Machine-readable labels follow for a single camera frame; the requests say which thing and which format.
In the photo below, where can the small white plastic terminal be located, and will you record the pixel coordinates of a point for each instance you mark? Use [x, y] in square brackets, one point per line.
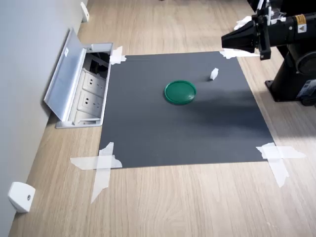
[213, 74]

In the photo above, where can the round green lid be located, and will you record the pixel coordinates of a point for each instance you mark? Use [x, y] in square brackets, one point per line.
[180, 92]

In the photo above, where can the white tape strip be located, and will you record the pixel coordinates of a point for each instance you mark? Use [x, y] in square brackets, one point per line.
[280, 170]
[288, 151]
[229, 54]
[117, 56]
[102, 177]
[84, 163]

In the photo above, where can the dark grey mat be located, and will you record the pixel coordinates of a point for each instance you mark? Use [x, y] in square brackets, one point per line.
[153, 128]

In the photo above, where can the white power socket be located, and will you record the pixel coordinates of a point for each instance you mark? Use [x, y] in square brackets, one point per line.
[89, 101]
[92, 81]

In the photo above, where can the grey table socket box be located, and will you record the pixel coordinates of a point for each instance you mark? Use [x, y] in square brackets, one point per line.
[64, 81]

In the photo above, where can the white partition bracket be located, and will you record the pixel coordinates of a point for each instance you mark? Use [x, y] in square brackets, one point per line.
[21, 197]
[84, 12]

